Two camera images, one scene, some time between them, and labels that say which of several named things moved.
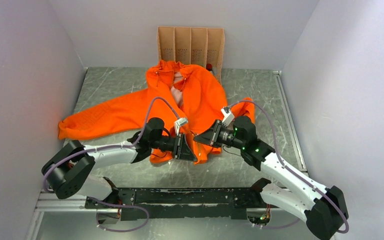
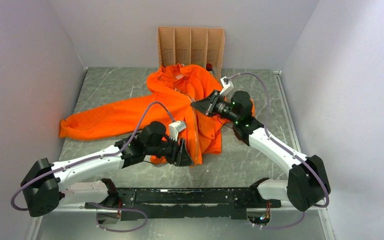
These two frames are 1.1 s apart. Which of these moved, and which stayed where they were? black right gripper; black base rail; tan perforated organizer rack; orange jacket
Moved: black right gripper
Stayed: orange jacket; black base rail; tan perforated organizer rack
